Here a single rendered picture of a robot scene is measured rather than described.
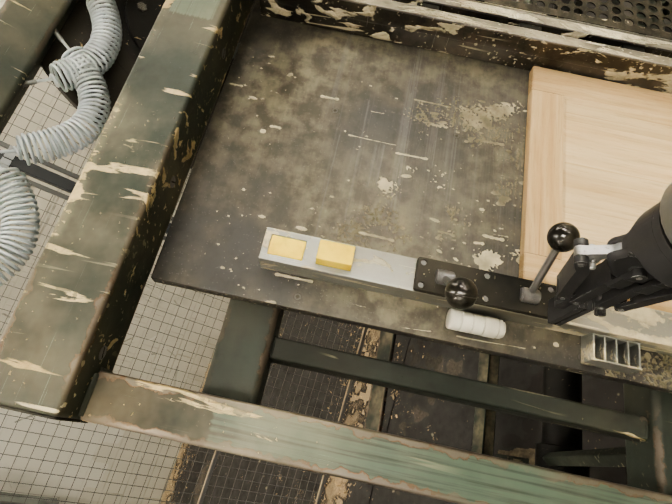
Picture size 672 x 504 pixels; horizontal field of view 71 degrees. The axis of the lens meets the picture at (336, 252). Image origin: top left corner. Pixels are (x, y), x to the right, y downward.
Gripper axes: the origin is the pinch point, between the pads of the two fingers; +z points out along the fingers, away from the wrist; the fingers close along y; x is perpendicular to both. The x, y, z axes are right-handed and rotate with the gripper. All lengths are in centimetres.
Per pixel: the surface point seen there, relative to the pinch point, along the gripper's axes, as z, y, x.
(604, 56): 9, 11, 51
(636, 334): 11.5, 15.6, 2.5
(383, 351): 126, -4, 17
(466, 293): -0.3, -11.9, -1.4
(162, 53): 5, -60, 29
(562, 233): -0.2, -1.0, 8.9
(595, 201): 13.9, 11.6, 24.4
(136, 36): 43, -90, 65
